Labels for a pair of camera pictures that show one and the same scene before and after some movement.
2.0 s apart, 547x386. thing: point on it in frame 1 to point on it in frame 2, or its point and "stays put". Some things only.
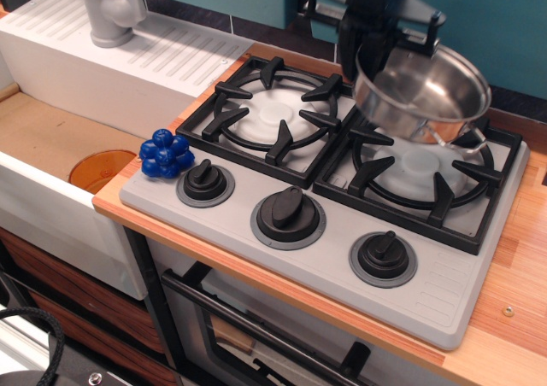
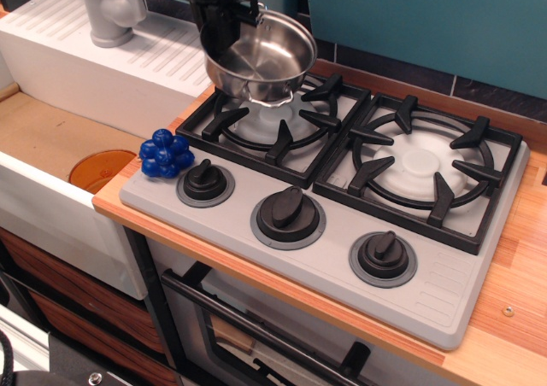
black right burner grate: (450, 189) stays put
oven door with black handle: (223, 331) stays put
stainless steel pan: (436, 98) to (268, 61)
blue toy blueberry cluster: (166, 155) stays put
